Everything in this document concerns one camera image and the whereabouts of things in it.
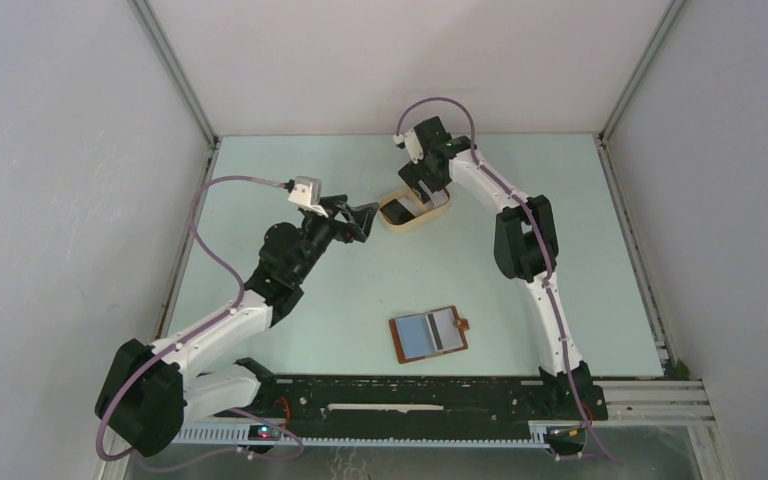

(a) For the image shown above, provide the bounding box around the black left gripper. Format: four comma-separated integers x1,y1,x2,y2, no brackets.
291,195,377,283

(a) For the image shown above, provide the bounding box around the brown leather card holder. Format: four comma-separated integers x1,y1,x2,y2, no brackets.
388,306,470,364

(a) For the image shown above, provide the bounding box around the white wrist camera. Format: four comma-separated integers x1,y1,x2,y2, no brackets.
392,129,425,163
287,176,327,217

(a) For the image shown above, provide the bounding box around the beige oval tray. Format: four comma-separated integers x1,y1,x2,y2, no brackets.
379,187,451,233

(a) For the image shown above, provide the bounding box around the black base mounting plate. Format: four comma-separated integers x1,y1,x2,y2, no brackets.
246,375,608,439

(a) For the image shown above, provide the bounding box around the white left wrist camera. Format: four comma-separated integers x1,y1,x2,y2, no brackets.
287,176,327,217

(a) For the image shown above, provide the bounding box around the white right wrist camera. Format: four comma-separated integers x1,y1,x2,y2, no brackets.
392,129,425,163

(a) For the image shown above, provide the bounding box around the aluminium frame rail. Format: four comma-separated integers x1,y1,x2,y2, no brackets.
113,377,717,429

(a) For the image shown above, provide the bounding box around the white cable duct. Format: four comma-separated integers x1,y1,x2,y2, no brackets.
171,422,548,449

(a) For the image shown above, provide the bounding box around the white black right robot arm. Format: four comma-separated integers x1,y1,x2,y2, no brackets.
393,117,605,418

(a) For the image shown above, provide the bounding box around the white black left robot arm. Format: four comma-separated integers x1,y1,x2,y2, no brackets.
95,195,379,457

